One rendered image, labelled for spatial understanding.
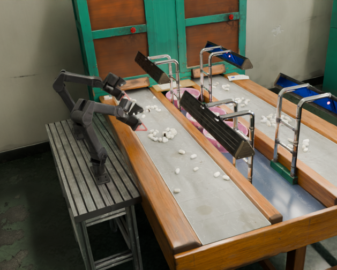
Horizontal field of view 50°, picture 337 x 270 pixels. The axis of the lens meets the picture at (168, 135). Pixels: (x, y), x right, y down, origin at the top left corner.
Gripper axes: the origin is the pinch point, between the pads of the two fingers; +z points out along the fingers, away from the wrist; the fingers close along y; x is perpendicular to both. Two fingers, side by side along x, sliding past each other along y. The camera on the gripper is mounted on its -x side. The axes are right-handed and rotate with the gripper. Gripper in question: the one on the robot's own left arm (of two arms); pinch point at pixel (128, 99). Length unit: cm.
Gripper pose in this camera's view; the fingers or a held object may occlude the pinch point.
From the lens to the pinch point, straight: 251.5
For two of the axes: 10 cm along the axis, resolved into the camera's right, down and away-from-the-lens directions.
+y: -3.2, -4.1, 8.6
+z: 7.7, 4.2, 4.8
